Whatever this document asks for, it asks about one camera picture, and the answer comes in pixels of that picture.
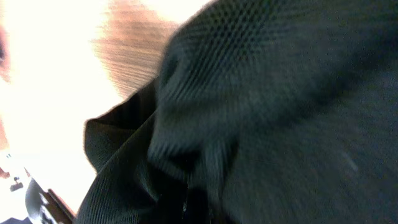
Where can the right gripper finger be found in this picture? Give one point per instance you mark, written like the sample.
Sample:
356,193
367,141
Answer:
190,209

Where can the black t-shirt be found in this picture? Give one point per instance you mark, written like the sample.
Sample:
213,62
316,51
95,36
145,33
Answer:
275,111

